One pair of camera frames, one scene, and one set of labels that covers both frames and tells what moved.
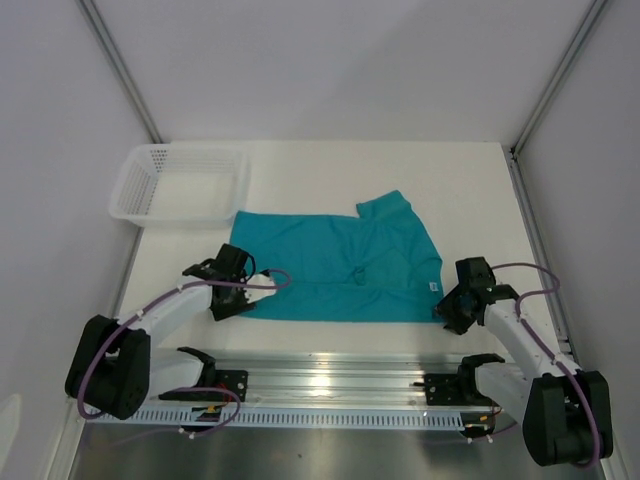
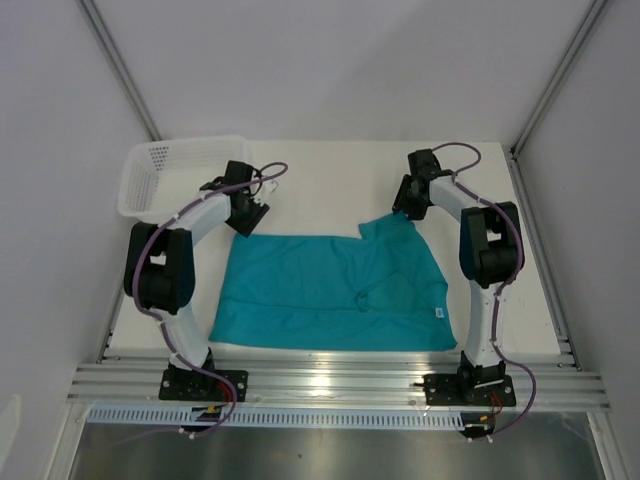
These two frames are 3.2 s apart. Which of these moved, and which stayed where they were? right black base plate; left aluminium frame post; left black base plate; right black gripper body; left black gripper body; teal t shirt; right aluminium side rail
Moved: right black gripper body; teal t shirt; left black gripper body
Stayed: right black base plate; left aluminium frame post; right aluminium side rail; left black base plate
